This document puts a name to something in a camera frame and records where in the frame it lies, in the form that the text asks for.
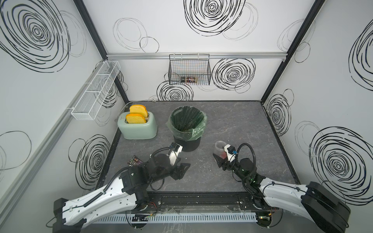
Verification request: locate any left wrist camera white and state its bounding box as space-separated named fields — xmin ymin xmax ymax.
xmin=168 ymin=142 xmax=183 ymax=166

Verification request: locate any oatmeal jar clear plastic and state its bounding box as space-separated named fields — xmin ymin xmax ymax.
xmin=214 ymin=141 xmax=227 ymax=155

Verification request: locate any toast slice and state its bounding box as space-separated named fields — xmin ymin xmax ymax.
xmin=125 ymin=113 xmax=147 ymax=124
xmin=129 ymin=104 xmax=149 ymax=118

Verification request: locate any red jar lid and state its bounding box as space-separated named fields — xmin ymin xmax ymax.
xmin=218 ymin=150 xmax=227 ymax=159

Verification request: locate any aluminium wall rail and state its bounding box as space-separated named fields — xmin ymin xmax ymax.
xmin=107 ymin=52 xmax=288 ymax=60

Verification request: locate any left arm coiled cable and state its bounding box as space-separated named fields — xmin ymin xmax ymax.
xmin=45 ymin=145 xmax=175 ymax=228

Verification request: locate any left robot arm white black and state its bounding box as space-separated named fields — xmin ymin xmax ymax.
xmin=51 ymin=153 xmax=190 ymax=233

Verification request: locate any black wire wall basket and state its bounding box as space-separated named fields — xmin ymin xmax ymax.
xmin=168 ymin=58 xmax=212 ymax=85

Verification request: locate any purple candy bar wrapper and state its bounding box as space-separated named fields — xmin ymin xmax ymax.
xmin=127 ymin=155 xmax=143 ymax=167

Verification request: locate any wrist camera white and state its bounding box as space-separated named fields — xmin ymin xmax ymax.
xmin=168 ymin=142 xmax=183 ymax=166
xmin=224 ymin=144 xmax=237 ymax=162

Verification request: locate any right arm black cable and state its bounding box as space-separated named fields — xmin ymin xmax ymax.
xmin=233 ymin=142 xmax=257 ymax=181

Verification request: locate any black trash bin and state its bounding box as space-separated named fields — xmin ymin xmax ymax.
xmin=170 ymin=105 xmax=205 ymax=152

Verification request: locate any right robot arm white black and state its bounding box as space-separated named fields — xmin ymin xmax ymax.
xmin=213 ymin=154 xmax=351 ymax=233

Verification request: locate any white wire wall shelf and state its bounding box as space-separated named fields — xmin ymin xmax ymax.
xmin=71 ymin=60 xmax=120 ymax=120

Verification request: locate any small jar in basket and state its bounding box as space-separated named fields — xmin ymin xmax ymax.
xmin=180 ymin=76 xmax=198 ymax=83

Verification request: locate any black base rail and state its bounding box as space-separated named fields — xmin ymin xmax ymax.
xmin=84 ymin=190 xmax=317 ymax=212

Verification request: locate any grey slotted cable duct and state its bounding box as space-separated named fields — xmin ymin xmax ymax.
xmin=95 ymin=213 xmax=257 ymax=224

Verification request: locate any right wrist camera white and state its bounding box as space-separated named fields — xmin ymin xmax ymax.
xmin=224 ymin=144 xmax=237 ymax=162

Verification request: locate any rear toast slice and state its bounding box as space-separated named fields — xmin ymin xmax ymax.
xmin=129 ymin=104 xmax=149 ymax=118

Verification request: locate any mint green toaster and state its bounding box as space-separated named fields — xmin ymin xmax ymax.
xmin=117 ymin=112 xmax=158 ymax=140

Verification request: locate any front toast slice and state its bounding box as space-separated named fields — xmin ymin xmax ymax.
xmin=125 ymin=113 xmax=147 ymax=124

